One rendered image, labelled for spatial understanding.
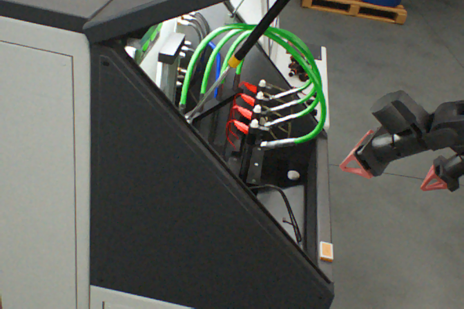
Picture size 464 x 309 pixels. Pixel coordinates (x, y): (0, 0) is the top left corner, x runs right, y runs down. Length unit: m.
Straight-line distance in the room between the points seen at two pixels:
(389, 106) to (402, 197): 2.31
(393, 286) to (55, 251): 1.82
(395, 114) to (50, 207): 0.76
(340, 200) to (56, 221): 2.09
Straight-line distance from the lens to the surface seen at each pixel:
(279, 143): 1.21
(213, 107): 1.45
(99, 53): 0.92
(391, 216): 3.07
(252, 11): 1.56
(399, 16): 6.17
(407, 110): 0.96
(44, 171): 1.12
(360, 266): 2.69
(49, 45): 0.95
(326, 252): 1.28
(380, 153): 1.03
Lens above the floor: 1.84
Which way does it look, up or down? 33 degrees down
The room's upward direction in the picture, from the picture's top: 11 degrees clockwise
